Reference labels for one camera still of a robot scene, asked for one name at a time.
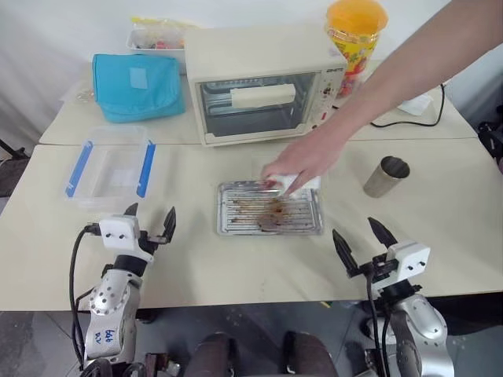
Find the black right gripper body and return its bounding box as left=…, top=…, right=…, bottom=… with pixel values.
left=346, top=253, right=398, bottom=282

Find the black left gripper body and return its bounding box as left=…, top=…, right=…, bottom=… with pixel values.
left=138, top=230, right=168, bottom=257

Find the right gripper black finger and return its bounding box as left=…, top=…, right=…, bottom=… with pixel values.
left=367, top=216, right=399, bottom=251
left=332, top=229, right=360, bottom=275

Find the white paper tissue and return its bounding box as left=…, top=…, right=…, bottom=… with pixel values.
left=269, top=171, right=322, bottom=196

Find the stainless steel cup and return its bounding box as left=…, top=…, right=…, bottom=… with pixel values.
left=362, top=155, right=411, bottom=199

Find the stained metal baking tray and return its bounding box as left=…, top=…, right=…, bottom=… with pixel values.
left=215, top=179, right=326, bottom=237

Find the person's bare hand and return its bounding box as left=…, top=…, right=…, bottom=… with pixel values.
left=260, top=131, right=348, bottom=194

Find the clear box with blue clips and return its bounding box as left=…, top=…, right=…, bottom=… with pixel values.
left=64, top=126, right=156, bottom=210

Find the dark rounded shape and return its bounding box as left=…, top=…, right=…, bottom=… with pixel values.
left=183, top=331, right=237, bottom=377
left=281, top=331, right=340, bottom=377

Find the blue fabric pouch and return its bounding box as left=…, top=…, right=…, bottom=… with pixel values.
left=91, top=53, right=187, bottom=124

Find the crumpled white tissue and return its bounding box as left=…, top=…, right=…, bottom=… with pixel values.
left=395, top=93, right=434, bottom=117

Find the black tripod leg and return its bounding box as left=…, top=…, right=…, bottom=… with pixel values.
left=0, top=136, right=31, bottom=163

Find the black equipment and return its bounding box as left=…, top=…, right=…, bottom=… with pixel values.
left=476, top=120, right=503, bottom=174

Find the cream toaster oven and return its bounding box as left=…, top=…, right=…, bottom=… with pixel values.
left=183, top=24, right=349, bottom=148

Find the yellow snack packet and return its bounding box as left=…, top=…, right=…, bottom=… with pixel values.
left=130, top=16, right=200, bottom=32

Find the orange-lidded candy jar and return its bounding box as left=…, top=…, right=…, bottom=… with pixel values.
left=325, top=0, right=390, bottom=100

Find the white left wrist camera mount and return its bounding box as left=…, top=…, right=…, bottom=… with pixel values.
left=98, top=214, right=155, bottom=263

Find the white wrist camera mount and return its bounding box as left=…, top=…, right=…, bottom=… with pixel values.
left=98, top=214, right=155, bottom=263
left=386, top=240, right=431, bottom=284

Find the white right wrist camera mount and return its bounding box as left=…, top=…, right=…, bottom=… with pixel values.
left=386, top=240, right=431, bottom=284

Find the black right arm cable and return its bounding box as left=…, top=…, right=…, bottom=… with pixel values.
left=365, top=263, right=395, bottom=377

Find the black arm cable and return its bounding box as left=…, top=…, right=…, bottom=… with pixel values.
left=69, top=222, right=104, bottom=372
left=365, top=263, right=395, bottom=377

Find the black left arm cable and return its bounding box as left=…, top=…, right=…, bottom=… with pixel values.
left=69, top=222, right=104, bottom=372

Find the black oven power cable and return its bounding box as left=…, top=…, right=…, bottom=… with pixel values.
left=370, top=82, right=447, bottom=129

